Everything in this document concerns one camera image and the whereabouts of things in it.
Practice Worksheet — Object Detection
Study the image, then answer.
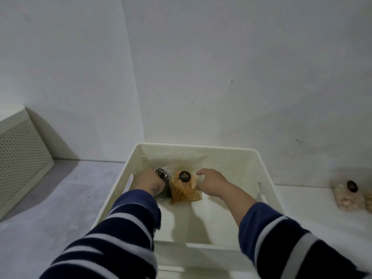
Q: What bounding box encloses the clear bag of pastel puffs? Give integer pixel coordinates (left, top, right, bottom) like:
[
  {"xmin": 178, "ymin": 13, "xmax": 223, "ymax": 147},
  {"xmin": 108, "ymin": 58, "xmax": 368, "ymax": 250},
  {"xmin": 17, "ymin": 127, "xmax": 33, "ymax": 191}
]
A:
[{"xmin": 333, "ymin": 180, "xmax": 366, "ymax": 212}]

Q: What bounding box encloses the white perforated storage basket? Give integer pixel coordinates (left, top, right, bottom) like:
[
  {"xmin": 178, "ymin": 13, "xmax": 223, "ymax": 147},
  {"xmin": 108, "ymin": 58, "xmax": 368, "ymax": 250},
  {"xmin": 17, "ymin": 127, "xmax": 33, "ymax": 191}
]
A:
[{"xmin": 91, "ymin": 143, "xmax": 285, "ymax": 272}]

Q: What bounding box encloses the person's right forearm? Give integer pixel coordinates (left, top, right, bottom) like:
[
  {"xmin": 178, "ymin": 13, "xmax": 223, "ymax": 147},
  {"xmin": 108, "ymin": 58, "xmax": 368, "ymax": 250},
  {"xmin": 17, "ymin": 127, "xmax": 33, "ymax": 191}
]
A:
[{"xmin": 220, "ymin": 186, "xmax": 370, "ymax": 279}]

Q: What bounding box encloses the clear bag of orange crackers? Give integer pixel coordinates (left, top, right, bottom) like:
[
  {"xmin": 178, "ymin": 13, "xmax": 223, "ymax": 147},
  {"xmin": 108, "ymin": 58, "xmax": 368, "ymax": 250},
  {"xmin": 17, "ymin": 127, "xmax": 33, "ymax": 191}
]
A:
[{"xmin": 168, "ymin": 155, "xmax": 205, "ymax": 204}]

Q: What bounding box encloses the wooden frame marble table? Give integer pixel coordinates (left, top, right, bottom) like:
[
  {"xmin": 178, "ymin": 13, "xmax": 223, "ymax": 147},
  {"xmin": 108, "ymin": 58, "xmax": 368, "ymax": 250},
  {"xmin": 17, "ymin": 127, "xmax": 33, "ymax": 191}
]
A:
[{"xmin": 0, "ymin": 159, "xmax": 126, "ymax": 279}]

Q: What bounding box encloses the person's left forearm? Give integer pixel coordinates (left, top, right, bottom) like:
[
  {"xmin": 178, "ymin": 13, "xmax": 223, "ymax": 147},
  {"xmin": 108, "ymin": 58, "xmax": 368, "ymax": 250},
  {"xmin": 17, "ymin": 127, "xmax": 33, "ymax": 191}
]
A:
[{"xmin": 39, "ymin": 188, "xmax": 162, "ymax": 279}]

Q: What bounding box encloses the clear bag of dark cookies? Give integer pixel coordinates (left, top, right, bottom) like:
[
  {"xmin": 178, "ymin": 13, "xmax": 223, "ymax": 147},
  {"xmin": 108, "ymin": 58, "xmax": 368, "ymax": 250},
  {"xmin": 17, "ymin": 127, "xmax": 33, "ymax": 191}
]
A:
[{"xmin": 154, "ymin": 166, "xmax": 172, "ymax": 198}]

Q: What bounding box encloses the white ribbed lidded bin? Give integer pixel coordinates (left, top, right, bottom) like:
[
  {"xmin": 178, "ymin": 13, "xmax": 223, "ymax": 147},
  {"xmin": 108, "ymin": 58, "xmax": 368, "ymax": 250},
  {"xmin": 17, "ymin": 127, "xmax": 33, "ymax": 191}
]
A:
[{"xmin": 0, "ymin": 103, "xmax": 55, "ymax": 221}]

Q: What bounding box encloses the person's right hand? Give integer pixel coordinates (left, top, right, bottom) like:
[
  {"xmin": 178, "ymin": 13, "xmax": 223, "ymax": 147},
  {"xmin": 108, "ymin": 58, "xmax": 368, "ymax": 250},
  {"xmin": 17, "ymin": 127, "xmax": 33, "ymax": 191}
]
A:
[{"xmin": 196, "ymin": 168, "xmax": 233, "ymax": 198}]

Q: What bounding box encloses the person's left hand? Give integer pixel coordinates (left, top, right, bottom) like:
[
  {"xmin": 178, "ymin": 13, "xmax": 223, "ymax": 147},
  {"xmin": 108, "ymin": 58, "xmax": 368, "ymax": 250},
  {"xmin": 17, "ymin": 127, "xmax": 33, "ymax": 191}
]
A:
[{"xmin": 136, "ymin": 167, "xmax": 166, "ymax": 197}]

